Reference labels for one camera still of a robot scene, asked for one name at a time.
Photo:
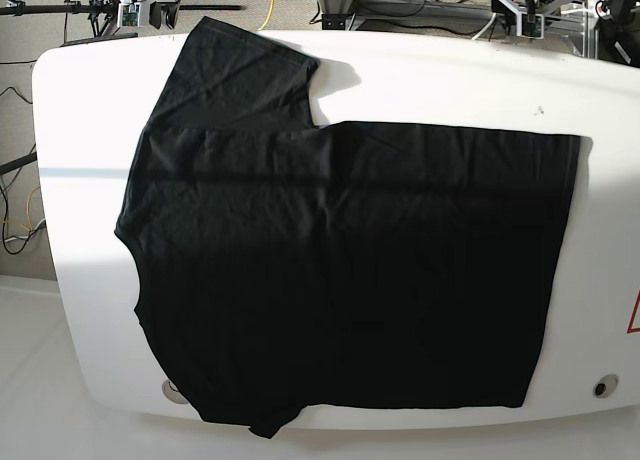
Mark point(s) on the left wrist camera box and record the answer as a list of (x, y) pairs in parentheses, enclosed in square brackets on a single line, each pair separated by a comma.
[(530, 26)]

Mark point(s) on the right table grommet cap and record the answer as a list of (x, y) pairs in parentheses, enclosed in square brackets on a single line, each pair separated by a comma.
[(606, 386)]

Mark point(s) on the table grommet cap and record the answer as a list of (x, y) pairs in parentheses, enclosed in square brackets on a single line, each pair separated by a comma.
[(606, 386), (171, 392)]

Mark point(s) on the red triangle warning sticker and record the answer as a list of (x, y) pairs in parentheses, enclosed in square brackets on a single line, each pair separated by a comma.
[(633, 325)]

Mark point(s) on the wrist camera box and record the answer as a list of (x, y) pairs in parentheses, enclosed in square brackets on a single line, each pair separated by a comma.
[(133, 15), (530, 26)]

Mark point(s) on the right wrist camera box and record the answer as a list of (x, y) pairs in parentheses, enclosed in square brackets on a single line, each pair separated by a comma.
[(133, 15)]

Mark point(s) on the black tripod stand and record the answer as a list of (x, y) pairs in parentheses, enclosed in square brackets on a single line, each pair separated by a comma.
[(101, 14)]

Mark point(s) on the left table grommet cap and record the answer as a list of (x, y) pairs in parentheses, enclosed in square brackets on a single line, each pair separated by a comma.
[(171, 392)]

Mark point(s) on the aluminium frame base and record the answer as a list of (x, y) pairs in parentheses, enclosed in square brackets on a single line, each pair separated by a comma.
[(575, 22)]

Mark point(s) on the black T-shirt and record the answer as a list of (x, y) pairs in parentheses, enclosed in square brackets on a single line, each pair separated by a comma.
[(372, 265)]

